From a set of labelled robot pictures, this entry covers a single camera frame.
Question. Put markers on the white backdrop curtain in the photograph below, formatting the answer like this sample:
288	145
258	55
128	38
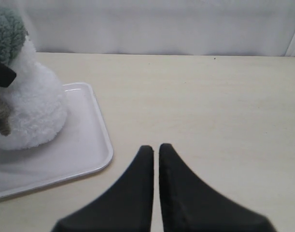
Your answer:
161	27

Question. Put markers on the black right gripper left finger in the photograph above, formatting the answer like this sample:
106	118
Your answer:
125	207

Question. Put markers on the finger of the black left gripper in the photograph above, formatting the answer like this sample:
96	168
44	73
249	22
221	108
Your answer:
7	75

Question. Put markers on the white plastic tray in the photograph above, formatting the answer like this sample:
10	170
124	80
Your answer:
82	147

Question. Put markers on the white plush snowman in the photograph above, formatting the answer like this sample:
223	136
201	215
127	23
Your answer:
33	109

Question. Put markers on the green fuzzy scarf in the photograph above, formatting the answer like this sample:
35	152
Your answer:
12	35

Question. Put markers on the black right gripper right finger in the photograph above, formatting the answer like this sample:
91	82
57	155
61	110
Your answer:
188	204

